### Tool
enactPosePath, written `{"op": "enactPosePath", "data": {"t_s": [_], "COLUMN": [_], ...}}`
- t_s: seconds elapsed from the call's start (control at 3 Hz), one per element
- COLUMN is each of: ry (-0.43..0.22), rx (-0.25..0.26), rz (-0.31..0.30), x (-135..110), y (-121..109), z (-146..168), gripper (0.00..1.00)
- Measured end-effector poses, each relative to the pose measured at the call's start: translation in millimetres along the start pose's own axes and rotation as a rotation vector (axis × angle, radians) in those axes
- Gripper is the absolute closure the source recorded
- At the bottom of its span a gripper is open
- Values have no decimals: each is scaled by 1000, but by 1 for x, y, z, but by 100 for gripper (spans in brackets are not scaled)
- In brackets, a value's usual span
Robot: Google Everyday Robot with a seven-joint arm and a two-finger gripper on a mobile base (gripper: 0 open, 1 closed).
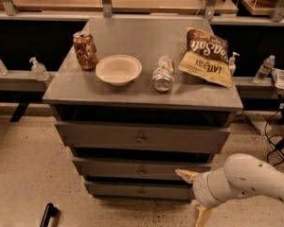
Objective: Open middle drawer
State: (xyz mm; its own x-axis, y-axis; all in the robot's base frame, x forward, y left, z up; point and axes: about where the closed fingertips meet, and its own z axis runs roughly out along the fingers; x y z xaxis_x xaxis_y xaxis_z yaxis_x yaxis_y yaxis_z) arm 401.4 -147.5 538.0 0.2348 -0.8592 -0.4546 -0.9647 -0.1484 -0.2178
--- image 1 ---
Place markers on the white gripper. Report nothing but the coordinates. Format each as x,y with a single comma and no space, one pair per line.
201,189

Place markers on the grey drawer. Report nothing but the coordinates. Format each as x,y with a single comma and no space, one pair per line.
141,190
142,137
134,169

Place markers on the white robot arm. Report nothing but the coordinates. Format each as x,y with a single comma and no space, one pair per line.
242,176

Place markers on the grey bottom drawer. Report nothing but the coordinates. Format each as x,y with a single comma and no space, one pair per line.
141,190

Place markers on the grey drawer cabinet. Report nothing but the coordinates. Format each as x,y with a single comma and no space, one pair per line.
77,95

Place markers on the grey top drawer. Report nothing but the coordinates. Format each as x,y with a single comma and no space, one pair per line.
142,137

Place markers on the silver can lying down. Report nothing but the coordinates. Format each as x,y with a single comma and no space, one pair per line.
163,74

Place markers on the white pump bottle right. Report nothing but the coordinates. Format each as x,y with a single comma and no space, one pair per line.
232,62

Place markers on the brown yellow chip bag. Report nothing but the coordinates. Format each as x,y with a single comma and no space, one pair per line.
206,57

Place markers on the folded paper packet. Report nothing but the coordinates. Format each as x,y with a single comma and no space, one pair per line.
278,78

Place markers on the clear water bottle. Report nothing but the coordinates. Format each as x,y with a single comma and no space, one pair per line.
264,70

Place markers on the white paper bowl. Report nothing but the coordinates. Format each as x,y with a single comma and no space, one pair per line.
118,70

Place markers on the black object bottom left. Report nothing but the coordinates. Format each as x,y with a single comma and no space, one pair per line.
50,212

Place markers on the brown soda can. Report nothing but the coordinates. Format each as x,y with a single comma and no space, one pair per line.
85,49

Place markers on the wooden shelf rack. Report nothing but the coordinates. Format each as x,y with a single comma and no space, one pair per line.
83,8

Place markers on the sanitizer pump bottle left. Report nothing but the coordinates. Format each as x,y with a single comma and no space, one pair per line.
38,70

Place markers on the grey bench rail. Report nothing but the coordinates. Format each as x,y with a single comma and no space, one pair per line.
24,81

